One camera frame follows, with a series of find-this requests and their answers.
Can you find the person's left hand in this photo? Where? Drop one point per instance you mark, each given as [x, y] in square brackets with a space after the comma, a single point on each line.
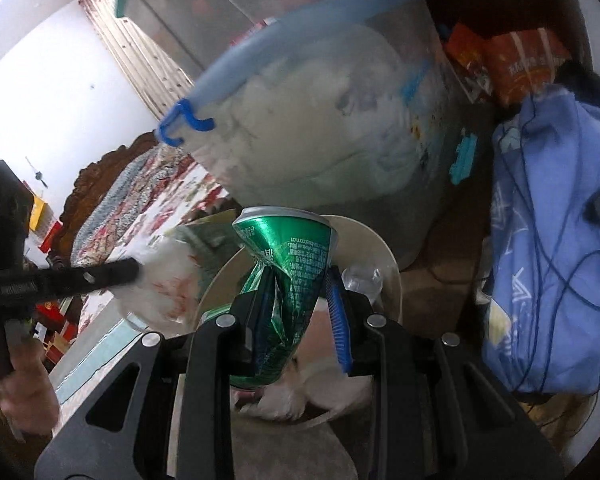
[30, 395]

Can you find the blue cloth bag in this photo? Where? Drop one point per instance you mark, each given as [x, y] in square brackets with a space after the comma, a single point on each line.
[540, 260]

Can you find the floral blanket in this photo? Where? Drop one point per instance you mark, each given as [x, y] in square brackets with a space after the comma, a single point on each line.
[145, 195]

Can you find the orange snack packet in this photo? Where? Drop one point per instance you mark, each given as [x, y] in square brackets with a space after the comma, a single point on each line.
[522, 65]

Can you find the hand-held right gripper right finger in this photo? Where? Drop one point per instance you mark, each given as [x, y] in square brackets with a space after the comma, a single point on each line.
[337, 310]

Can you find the clear storage box teal lid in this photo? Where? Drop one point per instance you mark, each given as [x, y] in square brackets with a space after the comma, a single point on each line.
[190, 5]

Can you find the green drink can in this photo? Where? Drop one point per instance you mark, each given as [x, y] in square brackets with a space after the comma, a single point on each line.
[290, 255]

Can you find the red snack packet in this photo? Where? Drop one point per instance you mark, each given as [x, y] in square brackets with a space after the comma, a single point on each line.
[467, 55]

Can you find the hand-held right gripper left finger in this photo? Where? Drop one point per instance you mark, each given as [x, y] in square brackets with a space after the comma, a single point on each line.
[257, 312]

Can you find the carved wooden headboard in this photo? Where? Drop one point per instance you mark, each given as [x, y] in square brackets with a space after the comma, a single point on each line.
[105, 180]

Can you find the white red plastic bag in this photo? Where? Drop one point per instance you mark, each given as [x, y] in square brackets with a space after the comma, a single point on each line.
[167, 280]

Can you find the crumpled white paper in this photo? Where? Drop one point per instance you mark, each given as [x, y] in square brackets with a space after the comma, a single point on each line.
[300, 395]

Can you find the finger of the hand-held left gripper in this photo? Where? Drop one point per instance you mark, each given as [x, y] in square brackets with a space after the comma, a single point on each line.
[90, 276]

